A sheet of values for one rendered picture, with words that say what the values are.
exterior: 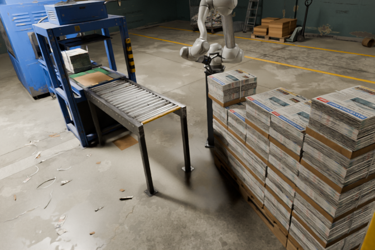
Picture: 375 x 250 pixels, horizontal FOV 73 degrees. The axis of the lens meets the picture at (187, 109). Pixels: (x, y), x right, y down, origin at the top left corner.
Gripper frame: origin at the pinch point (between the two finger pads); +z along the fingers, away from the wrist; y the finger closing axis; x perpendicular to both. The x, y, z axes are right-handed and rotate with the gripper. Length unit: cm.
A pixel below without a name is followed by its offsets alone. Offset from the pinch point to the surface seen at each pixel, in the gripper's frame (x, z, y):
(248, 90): 11.5, 32.5, 12.3
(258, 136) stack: 63, 17, 38
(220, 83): 9.3, 1.2, 15.1
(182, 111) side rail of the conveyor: -13, -12, 55
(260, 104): 61, 5, 13
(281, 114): 82, 7, 12
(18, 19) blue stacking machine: -342, -198, 63
